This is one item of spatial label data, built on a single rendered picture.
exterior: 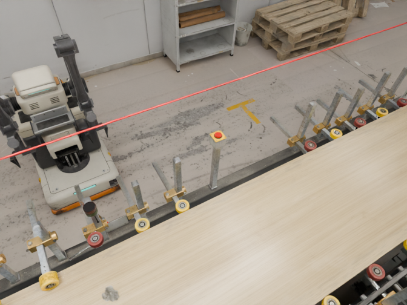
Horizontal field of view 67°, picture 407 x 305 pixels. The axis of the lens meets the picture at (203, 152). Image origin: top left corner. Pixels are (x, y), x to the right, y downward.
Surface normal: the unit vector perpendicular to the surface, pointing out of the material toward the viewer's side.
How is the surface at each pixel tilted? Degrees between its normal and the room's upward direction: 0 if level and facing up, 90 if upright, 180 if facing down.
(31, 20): 90
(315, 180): 0
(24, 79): 42
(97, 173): 0
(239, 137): 0
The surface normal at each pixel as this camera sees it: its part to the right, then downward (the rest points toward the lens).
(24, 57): 0.50, 0.68
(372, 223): 0.04, -0.64
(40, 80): 0.37, -0.02
